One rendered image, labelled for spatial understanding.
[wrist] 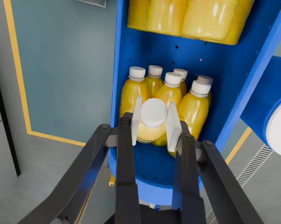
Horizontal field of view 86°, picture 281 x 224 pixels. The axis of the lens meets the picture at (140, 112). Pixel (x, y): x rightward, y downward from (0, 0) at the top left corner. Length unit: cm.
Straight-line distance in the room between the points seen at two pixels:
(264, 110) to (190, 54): 28
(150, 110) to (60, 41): 150
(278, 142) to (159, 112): 48
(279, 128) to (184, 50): 36
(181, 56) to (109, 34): 107
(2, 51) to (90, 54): 87
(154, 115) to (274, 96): 44
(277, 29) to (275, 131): 38
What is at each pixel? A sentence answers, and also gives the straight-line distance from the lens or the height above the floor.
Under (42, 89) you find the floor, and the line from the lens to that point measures 192.
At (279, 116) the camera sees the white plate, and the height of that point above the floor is 104.
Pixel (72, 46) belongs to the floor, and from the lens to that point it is 161.
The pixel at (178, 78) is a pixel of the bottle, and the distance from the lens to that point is 37.
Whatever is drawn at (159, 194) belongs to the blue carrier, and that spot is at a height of 123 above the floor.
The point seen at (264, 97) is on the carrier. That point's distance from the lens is 60.
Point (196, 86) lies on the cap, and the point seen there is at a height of 111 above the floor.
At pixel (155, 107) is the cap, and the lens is 21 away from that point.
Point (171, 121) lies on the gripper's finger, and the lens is 18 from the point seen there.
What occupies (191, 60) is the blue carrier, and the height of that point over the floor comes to 97.
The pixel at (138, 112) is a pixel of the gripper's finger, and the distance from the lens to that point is 17.
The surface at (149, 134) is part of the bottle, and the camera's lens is 24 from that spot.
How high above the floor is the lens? 143
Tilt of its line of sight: 62 degrees down
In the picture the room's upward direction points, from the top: 170 degrees counter-clockwise
